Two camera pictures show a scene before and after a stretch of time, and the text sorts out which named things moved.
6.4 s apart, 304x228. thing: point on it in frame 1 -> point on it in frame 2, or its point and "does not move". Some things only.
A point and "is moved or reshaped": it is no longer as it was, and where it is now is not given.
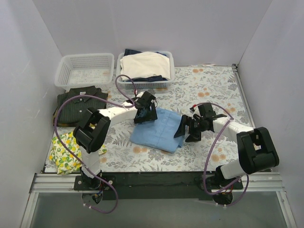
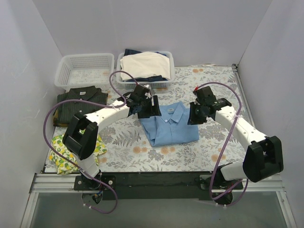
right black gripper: [190, 124] -> [194, 114]
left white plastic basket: [85, 70] does not move
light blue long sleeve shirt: [159, 134] is moved or reshaped
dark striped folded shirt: [72, 112] does not move
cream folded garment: [144, 63] does not move
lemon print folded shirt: [65, 163] does not move
